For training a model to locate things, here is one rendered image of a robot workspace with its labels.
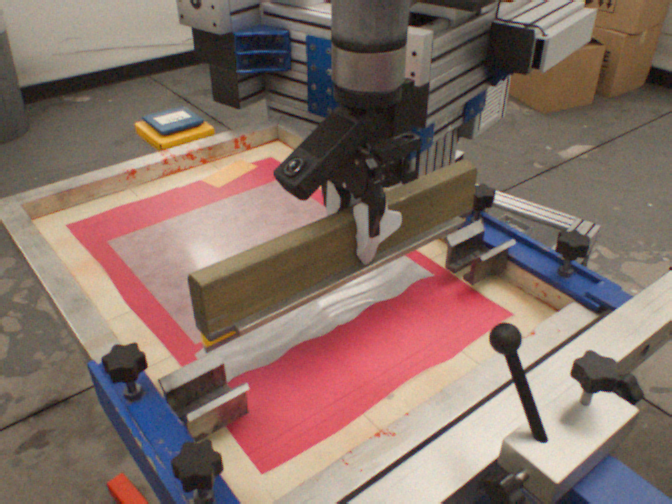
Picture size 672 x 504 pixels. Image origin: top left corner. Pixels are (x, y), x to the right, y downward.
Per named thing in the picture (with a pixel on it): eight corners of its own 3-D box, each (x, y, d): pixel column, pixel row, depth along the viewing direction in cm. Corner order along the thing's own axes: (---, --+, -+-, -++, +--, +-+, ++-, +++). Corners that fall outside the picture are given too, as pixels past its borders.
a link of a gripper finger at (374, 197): (389, 238, 70) (384, 163, 66) (378, 243, 69) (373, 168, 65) (362, 225, 73) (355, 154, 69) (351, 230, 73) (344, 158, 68)
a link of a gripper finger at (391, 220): (411, 257, 75) (407, 186, 71) (373, 276, 72) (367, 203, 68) (393, 249, 78) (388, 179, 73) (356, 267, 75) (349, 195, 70)
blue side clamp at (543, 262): (428, 241, 103) (432, 205, 99) (450, 231, 106) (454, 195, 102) (588, 341, 84) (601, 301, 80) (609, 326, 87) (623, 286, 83)
